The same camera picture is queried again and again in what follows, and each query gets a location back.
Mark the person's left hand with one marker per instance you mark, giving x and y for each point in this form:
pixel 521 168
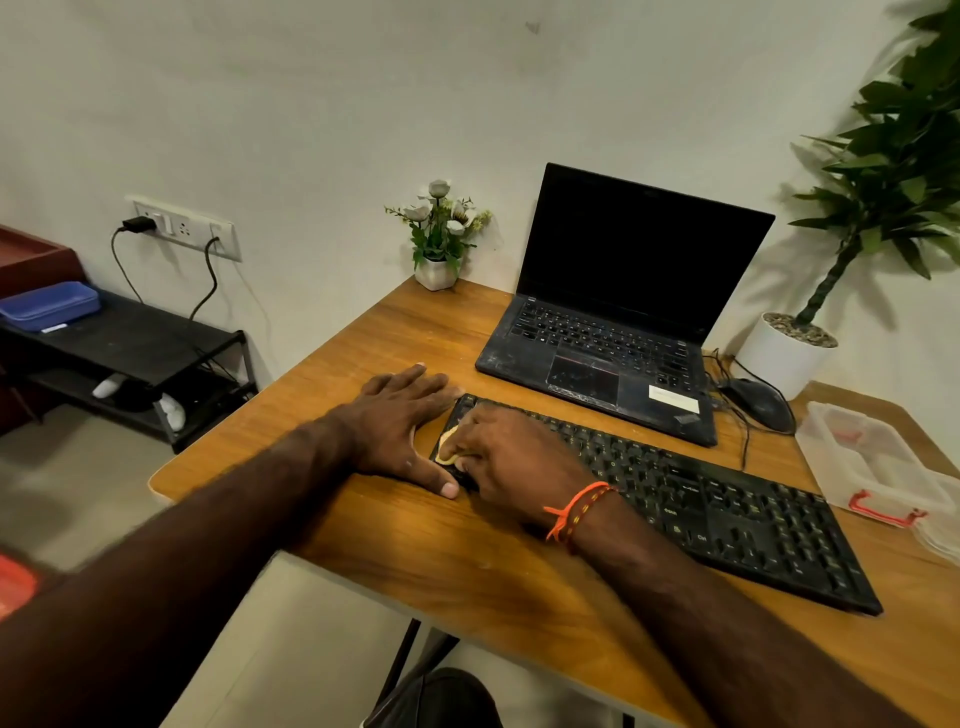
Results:
pixel 382 435

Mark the person's right hand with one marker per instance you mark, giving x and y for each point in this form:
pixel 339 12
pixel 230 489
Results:
pixel 517 465

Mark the person's left little finger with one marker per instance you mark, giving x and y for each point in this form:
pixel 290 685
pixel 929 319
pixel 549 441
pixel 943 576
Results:
pixel 375 384

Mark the person's left middle finger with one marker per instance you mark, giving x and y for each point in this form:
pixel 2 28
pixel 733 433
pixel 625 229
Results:
pixel 424 390

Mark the person's left thumb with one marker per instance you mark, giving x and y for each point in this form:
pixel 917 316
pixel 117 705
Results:
pixel 435 476

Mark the person's right fingers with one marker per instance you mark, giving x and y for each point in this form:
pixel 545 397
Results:
pixel 469 446

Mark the yellow cleaning cloth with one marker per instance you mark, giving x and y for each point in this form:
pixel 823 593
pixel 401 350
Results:
pixel 446 448

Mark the person's left forearm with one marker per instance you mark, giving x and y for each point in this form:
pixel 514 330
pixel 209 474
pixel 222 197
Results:
pixel 180 570

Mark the person's right forearm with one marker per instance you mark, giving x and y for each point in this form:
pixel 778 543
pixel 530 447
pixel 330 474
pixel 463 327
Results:
pixel 712 630

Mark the small white flower pot plant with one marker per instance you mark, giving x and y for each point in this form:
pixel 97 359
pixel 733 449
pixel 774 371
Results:
pixel 437 240

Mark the white controller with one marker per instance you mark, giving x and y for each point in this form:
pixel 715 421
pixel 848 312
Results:
pixel 172 412
pixel 109 385

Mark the black laptop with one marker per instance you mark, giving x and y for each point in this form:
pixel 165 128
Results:
pixel 622 300

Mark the black chair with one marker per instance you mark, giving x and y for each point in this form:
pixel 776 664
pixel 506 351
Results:
pixel 439 701

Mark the black metal shelf rack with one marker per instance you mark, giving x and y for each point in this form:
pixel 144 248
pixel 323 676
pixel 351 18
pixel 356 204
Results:
pixel 142 345

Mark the black computer keyboard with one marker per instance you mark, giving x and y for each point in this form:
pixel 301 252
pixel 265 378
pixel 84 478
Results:
pixel 720 517

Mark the black charger plug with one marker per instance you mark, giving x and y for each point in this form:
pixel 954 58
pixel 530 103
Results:
pixel 139 224

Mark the black computer mouse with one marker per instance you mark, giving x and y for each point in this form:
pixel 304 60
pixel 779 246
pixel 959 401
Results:
pixel 761 403

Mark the blue plastic box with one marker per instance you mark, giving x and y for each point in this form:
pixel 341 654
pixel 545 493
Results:
pixel 49 305

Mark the clear plastic box red latches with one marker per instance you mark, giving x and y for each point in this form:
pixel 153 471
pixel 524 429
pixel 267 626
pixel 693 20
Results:
pixel 877 465

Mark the red object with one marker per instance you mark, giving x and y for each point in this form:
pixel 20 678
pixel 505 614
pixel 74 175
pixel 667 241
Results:
pixel 13 586

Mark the large green potted plant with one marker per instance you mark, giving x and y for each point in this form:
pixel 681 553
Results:
pixel 885 187

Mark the black table leg frame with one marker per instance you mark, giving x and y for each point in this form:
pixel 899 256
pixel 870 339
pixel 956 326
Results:
pixel 409 664

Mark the white wall socket panel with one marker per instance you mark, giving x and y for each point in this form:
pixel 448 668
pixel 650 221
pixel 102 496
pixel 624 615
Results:
pixel 191 229

